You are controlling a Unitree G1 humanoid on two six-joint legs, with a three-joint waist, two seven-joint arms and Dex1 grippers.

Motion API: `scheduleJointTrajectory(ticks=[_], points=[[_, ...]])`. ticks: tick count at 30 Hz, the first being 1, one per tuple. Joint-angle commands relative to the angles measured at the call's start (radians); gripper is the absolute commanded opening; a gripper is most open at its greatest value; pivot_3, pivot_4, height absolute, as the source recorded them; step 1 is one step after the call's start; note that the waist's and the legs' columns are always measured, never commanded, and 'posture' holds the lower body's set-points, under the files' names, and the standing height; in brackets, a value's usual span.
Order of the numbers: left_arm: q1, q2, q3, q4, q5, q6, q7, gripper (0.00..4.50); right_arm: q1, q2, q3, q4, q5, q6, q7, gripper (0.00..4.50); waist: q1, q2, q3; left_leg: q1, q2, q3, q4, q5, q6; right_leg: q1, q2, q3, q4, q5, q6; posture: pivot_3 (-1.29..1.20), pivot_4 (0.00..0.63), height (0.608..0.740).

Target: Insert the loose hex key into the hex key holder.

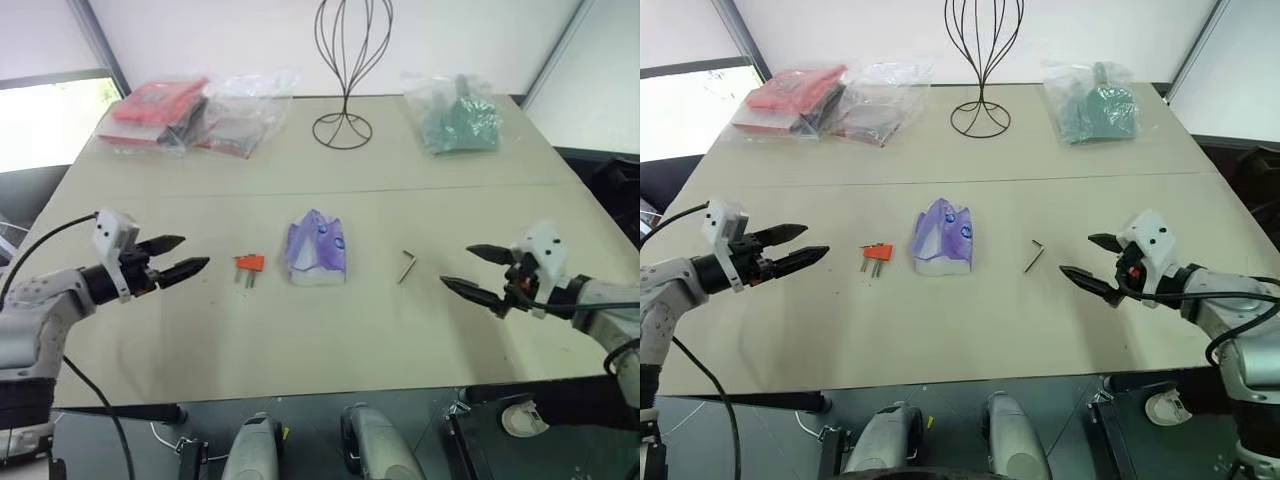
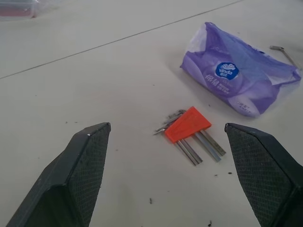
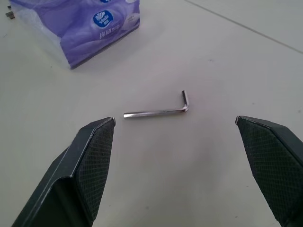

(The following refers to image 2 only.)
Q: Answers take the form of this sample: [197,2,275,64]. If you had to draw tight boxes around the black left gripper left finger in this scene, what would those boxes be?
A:
[5,122,112,227]

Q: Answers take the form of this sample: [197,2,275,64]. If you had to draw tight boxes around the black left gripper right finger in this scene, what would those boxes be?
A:
[224,122,303,227]

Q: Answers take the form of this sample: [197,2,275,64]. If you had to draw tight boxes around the hex key set orange holder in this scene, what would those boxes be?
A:
[164,106,212,144]

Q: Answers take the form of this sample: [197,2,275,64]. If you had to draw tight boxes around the purple tissue pack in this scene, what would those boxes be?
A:
[179,22,303,118]

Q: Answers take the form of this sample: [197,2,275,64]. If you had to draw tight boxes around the clear plastic bag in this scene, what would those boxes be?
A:
[0,0,62,20]

